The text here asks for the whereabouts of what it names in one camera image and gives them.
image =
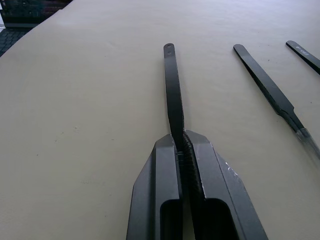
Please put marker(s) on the dark laptop computer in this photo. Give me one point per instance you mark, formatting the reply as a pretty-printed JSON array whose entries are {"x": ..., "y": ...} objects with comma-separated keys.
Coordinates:
[{"x": 17, "y": 15}]

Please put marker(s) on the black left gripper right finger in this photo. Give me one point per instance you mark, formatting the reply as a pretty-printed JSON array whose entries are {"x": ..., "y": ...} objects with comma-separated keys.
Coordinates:
[{"x": 215, "y": 180}]

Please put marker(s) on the black tweezers with two holes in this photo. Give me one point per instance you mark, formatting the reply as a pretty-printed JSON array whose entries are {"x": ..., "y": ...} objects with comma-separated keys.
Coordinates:
[{"x": 172, "y": 95}]

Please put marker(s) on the black tweezers with clear tip cap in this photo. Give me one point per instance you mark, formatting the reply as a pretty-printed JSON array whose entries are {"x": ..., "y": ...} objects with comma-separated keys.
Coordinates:
[{"x": 265, "y": 82}]

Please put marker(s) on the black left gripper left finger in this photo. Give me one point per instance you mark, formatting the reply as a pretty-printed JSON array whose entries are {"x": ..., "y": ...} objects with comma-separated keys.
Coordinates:
[{"x": 160, "y": 180}]

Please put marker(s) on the black tweezers with white print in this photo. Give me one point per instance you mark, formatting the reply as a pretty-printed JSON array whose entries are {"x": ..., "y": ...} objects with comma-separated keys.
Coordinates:
[{"x": 303, "y": 53}]

